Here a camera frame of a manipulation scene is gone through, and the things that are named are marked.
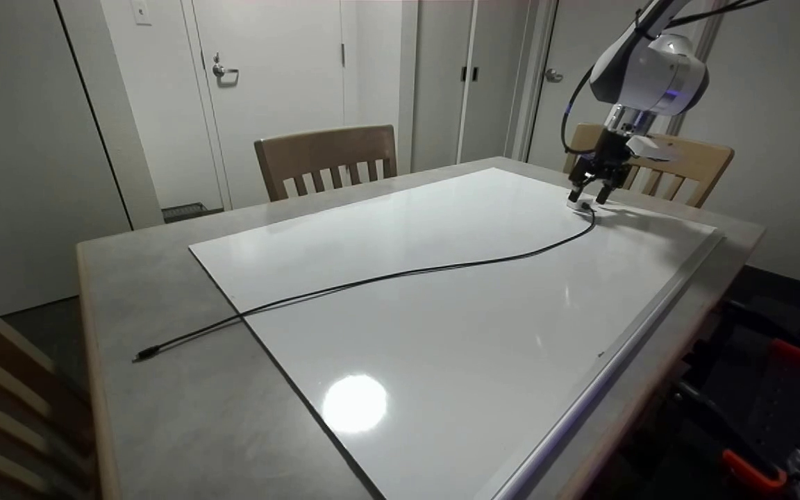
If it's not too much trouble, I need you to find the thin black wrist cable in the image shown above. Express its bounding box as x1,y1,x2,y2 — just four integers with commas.
557,63,600,157

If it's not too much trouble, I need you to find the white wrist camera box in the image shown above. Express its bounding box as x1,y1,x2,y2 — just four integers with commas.
622,131,689,166

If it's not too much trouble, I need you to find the red-handled bar clamp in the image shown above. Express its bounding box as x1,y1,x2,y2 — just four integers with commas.
766,335,800,373

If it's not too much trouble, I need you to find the orange-handled bar clamp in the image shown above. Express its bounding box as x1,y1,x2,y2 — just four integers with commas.
720,446,791,500

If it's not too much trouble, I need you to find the white whiteboard with metal rail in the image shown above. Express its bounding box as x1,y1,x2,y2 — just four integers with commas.
186,163,727,500

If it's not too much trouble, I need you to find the silver lever door handle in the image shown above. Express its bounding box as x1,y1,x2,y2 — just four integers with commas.
209,53,241,91

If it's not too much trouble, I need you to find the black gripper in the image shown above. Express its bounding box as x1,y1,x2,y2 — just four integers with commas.
567,127,639,206

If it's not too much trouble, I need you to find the white door with round knob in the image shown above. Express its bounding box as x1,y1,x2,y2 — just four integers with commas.
525,0,713,178

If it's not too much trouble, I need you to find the black charger cable white plug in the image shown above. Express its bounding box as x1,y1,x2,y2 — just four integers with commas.
129,191,600,363

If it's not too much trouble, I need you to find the white door with lever handle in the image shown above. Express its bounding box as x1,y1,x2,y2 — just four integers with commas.
181,0,350,212

